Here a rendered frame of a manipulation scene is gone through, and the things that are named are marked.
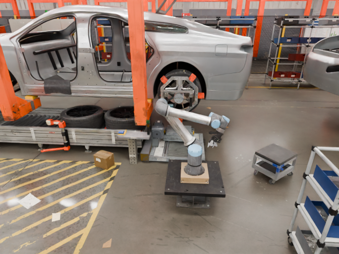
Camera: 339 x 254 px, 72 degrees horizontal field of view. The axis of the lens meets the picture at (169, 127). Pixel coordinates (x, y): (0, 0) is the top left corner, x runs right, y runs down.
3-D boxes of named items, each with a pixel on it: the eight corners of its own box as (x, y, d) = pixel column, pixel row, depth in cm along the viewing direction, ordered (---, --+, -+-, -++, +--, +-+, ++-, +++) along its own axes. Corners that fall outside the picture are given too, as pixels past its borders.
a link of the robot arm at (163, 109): (154, 104, 223) (222, 120, 226) (156, 100, 235) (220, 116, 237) (152, 115, 228) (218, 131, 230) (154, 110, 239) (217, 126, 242)
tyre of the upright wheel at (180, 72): (210, 86, 361) (176, 59, 348) (211, 90, 340) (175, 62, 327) (182, 117, 385) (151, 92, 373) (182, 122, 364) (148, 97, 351)
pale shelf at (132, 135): (151, 133, 321) (150, 131, 320) (149, 139, 306) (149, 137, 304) (120, 132, 324) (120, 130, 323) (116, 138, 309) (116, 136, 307)
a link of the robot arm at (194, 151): (187, 165, 242) (187, 150, 235) (187, 156, 258) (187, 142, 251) (202, 166, 241) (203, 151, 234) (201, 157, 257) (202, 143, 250)
